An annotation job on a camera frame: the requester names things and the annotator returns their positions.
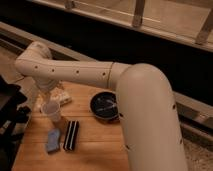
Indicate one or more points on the black equipment at left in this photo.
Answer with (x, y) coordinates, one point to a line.
(10, 98)

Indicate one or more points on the black white striped block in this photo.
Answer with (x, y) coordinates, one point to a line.
(70, 136)

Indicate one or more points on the blue sponge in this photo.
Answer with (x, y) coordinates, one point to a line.
(53, 141)

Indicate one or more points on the black ceramic bowl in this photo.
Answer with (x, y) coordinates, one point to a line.
(104, 106)

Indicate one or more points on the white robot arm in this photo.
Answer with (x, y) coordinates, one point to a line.
(145, 100)

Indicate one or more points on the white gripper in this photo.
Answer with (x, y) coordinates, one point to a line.
(46, 95)

